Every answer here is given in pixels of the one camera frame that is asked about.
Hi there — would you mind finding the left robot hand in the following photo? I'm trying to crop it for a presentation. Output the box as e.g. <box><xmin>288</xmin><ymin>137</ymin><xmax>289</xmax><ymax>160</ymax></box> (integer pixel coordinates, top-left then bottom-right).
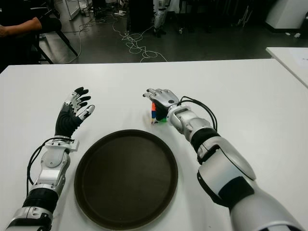
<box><xmin>54</xmin><ymin>86</ymin><xmax>96</xmax><ymax>138</ymax></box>

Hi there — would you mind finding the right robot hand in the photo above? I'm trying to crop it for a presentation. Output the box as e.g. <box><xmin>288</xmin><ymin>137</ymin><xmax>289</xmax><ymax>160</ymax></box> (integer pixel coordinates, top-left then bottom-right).
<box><xmin>142</xmin><ymin>88</ymin><xmax>180</xmax><ymax>125</ymax></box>

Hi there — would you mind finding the multicoloured Rubik's cube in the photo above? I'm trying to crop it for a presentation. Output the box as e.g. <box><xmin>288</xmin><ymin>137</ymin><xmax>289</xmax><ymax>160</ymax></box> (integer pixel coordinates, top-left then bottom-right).
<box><xmin>150</xmin><ymin>102</ymin><xmax>168</xmax><ymax>125</ymax></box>

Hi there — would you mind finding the black chair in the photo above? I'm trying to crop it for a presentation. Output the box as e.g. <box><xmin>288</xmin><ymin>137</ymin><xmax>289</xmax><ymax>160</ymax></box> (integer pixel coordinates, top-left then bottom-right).
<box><xmin>36</xmin><ymin>9</ymin><xmax>79</xmax><ymax>64</ymax></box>

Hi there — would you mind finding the round dark brown tray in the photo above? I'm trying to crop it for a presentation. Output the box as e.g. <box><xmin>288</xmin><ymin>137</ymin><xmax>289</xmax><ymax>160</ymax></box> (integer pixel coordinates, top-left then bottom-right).
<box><xmin>74</xmin><ymin>129</ymin><xmax>179</xmax><ymax>231</ymax></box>

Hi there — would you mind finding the black cabinet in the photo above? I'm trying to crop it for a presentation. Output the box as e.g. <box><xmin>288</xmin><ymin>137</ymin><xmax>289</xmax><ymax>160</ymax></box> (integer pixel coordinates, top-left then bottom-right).
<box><xmin>128</xmin><ymin>0</ymin><xmax>155</xmax><ymax>34</ymax></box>

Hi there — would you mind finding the seated person black shirt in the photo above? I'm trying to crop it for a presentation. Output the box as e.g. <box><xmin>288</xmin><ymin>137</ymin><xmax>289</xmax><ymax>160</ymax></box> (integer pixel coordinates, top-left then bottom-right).
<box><xmin>0</xmin><ymin>0</ymin><xmax>49</xmax><ymax>73</ymax></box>

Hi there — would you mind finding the white shelf unit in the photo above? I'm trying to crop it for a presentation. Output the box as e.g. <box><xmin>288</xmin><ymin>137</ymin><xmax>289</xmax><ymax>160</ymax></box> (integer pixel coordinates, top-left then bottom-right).
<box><xmin>54</xmin><ymin>0</ymin><xmax>82</xmax><ymax>22</ymax></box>

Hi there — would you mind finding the white side table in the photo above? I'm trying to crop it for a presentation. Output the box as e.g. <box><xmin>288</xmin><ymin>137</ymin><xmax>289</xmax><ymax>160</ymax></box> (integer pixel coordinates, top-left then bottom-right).
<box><xmin>265</xmin><ymin>47</ymin><xmax>308</xmax><ymax>89</ymax></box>

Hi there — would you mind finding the white machine base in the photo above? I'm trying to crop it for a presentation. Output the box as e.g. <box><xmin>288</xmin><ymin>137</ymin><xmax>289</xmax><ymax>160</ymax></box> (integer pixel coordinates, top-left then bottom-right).
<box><xmin>264</xmin><ymin>0</ymin><xmax>308</xmax><ymax>31</ymax></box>

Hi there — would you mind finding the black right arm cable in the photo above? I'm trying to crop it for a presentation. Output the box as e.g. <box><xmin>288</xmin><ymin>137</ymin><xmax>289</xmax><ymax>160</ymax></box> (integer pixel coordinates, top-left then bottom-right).
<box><xmin>180</xmin><ymin>96</ymin><xmax>218</xmax><ymax>132</ymax></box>

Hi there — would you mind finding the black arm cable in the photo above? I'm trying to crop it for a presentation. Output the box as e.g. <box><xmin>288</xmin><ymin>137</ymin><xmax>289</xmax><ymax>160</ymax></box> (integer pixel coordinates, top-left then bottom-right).
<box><xmin>180</xmin><ymin>96</ymin><xmax>218</xmax><ymax>132</ymax></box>
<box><xmin>26</xmin><ymin>138</ymin><xmax>74</xmax><ymax>186</ymax></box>

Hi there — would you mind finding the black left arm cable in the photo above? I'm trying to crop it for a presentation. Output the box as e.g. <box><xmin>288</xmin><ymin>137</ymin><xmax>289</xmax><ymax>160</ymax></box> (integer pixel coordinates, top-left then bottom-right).
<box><xmin>26</xmin><ymin>138</ymin><xmax>74</xmax><ymax>186</ymax></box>

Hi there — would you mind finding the white floor cable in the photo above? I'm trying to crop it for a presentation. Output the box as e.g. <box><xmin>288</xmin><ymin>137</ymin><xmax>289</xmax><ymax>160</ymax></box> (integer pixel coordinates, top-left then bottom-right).
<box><xmin>72</xmin><ymin>12</ymin><xmax>168</xmax><ymax>64</ymax></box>

